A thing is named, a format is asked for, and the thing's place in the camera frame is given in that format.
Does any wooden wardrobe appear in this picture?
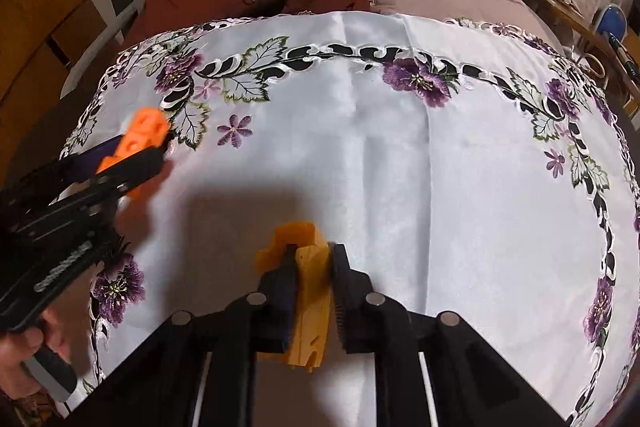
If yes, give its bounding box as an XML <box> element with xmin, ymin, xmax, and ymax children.
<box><xmin>0</xmin><ymin>0</ymin><xmax>108</xmax><ymax>168</ymax></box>

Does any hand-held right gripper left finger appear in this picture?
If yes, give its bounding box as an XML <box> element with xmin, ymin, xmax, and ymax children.
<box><xmin>65</xmin><ymin>244</ymin><xmax>301</xmax><ymax>427</ymax></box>

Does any yellow-orange plastic block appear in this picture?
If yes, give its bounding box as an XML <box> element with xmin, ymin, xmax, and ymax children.
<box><xmin>255</xmin><ymin>221</ymin><xmax>335</xmax><ymax>374</ymax></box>

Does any person's left hand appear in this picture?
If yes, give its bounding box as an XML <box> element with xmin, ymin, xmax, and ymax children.
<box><xmin>0</xmin><ymin>307</ymin><xmax>73</xmax><ymax>408</ymax></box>

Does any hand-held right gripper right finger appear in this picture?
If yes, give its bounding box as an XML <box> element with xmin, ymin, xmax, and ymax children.
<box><xmin>330</xmin><ymin>243</ymin><xmax>568</xmax><ymax>427</ymax></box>

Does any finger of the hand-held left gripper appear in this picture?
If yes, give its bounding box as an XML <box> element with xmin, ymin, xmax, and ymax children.
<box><xmin>0</xmin><ymin>134</ymin><xmax>128</xmax><ymax>214</ymax></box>
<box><xmin>45</xmin><ymin>146</ymin><xmax>168</xmax><ymax>234</ymax></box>

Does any white plastic bar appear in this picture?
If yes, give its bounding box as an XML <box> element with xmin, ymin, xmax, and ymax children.
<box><xmin>62</xmin><ymin>2</ymin><xmax>141</xmax><ymax>100</ymax></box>

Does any wooden desk frame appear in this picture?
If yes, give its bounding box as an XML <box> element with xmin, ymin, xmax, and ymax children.
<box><xmin>472</xmin><ymin>0</ymin><xmax>640</xmax><ymax>108</ymax></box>

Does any orange plastic block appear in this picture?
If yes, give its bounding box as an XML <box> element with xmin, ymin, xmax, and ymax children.
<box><xmin>95</xmin><ymin>108</ymin><xmax>170</xmax><ymax>200</ymax></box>

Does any white embroidered floral tablecloth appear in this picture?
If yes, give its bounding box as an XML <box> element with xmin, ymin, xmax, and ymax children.
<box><xmin>60</xmin><ymin>11</ymin><xmax>640</xmax><ymax>427</ymax></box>

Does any black green handheld tool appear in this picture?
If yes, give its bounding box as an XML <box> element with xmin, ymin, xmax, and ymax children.
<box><xmin>607</xmin><ymin>34</ymin><xmax>640</xmax><ymax>78</ymax></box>

